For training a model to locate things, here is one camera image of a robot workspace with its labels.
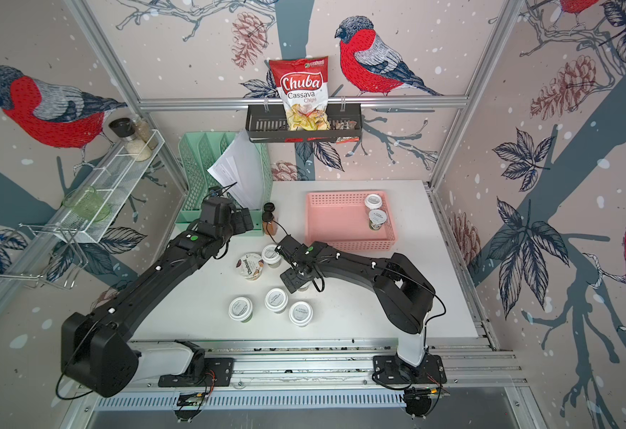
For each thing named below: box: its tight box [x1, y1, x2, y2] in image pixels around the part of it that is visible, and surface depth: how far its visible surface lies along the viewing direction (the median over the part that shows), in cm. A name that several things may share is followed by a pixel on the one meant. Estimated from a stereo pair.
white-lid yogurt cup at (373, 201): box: [363, 193, 383, 211], surface depth 108 cm
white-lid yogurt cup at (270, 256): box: [261, 243, 282, 269], surface depth 92 cm
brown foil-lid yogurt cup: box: [235, 252, 265, 282], surface depth 92 cm
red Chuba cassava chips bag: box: [268, 56, 330, 132], surface depth 83 cm
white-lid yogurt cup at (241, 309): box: [228, 296, 254, 323], surface depth 81 cm
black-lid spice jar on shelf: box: [109, 117, 153, 162], surface depth 83 cm
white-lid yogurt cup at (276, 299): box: [264, 287, 289, 314], surface depth 82 cm
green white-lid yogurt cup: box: [368, 209, 388, 231], surface depth 103 cm
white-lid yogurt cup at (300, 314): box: [287, 301, 314, 329], surface depth 79 cm
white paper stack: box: [207, 129, 264, 210], surface depth 97 cm
